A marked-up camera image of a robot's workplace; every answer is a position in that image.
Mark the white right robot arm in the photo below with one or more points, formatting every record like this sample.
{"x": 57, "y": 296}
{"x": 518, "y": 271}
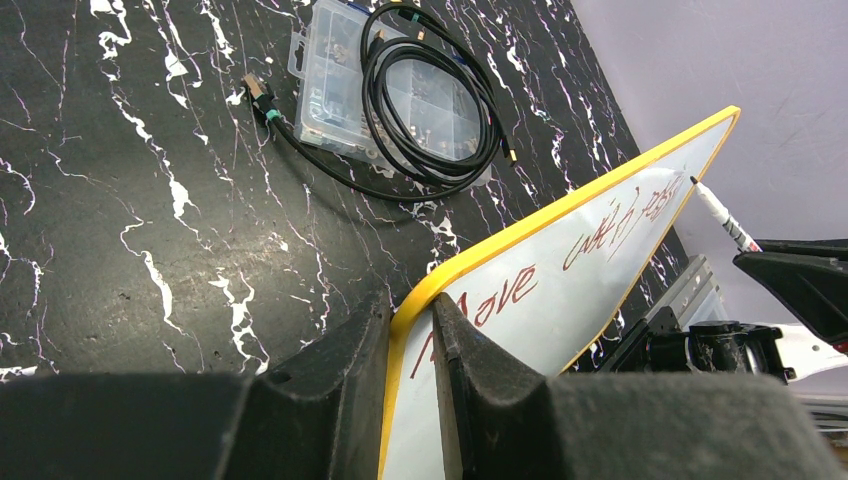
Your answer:
{"x": 786, "y": 352}

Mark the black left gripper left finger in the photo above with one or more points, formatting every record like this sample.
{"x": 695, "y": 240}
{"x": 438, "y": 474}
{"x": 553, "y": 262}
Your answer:
{"x": 316, "y": 415}

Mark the white whiteboard marker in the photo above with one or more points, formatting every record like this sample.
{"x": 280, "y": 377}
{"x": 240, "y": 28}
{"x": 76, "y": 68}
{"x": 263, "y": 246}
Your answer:
{"x": 743, "y": 240}

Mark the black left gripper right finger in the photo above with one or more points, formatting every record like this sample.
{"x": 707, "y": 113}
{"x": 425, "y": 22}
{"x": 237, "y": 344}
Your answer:
{"x": 501, "y": 419}

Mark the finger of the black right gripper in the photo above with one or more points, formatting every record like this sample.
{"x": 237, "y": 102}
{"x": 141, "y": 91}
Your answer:
{"x": 835, "y": 248}
{"x": 812, "y": 288}

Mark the yellow framed whiteboard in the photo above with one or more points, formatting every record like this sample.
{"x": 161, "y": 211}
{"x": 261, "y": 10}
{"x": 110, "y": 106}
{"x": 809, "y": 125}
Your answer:
{"x": 545, "y": 288}

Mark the aluminium frame rail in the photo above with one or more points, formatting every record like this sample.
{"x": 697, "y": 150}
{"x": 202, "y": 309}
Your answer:
{"x": 694, "y": 297}

